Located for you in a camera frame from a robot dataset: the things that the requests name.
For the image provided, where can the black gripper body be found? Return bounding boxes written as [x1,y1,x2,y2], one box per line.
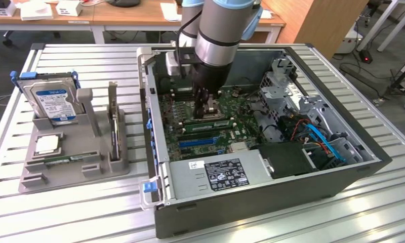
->
[190,62,233,92]

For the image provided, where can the black RAM slot bank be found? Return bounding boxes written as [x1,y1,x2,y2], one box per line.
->
[170,86,224,102]

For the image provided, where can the CPU socket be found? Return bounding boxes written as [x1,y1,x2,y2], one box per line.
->
[188,98,224,120]

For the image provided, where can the green motherboard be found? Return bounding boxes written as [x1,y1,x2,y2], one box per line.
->
[157,87,268,161]

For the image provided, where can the black expansion slot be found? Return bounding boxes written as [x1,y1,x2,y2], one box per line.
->
[177,133,212,142]

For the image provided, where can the blue expansion slot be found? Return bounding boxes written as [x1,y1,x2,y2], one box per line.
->
[178,138,216,149]

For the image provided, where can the metal drive cage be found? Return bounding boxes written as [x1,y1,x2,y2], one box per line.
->
[256,57,308,122]

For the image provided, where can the small silver heatsink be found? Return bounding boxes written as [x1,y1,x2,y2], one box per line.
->
[229,141,250,152]

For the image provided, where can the graphics card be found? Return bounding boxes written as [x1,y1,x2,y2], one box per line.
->
[106,80,121,161]

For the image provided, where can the white papers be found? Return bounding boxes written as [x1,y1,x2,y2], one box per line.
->
[160,2,182,22]

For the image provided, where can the grey power supply unit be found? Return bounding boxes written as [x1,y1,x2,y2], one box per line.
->
[161,149,274,200]

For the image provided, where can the wooden desk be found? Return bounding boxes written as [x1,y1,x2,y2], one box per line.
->
[92,0,286,45]
[0,0,94,32]

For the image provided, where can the black computer mouse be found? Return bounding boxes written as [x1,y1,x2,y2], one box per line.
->
[108,0,141,8]

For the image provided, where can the grey parts rack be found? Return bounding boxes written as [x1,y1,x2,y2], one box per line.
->
[18,87,130,194]

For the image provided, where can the wooden cabinet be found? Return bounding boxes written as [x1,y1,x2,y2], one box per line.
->
[261,0,370,60]

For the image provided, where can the black open PC case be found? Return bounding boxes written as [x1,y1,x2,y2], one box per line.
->
[136,45,392,240]

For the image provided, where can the metal disk bay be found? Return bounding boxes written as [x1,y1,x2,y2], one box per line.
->
[298,96,376,168]

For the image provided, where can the white device box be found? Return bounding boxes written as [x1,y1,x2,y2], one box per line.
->
[333,22,365,54]

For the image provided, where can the hard disk blue label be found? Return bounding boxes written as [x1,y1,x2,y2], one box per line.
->
[9,68,80,126]

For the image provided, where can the black power strip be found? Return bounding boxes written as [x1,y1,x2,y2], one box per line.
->
[357,50,374,64]

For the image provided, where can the silver CPU chip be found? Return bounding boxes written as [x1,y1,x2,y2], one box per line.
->
[34,135,62,155]

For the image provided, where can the white cardboard box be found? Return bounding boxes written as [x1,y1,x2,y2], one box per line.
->
[56,0,84,17]

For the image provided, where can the black wheeled stand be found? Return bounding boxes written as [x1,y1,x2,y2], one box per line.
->
[373,54,405,110]

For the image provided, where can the black and white box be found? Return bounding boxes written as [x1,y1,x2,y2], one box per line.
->
[0,0,17,17]

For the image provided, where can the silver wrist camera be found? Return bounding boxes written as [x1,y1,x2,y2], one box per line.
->
[165,52,193,76]

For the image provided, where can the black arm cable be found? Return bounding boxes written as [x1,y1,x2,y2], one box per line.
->
[174,11,204,77]

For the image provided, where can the blue wire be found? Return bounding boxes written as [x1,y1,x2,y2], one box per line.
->
[305,123,344,160]

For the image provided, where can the red wire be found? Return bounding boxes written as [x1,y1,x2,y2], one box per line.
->
[289,118,333,155]

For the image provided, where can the black floor cable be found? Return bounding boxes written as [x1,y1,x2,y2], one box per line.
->
[338,63,384,99]

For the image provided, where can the white table frame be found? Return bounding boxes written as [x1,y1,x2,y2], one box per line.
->
[356,0,405,53]

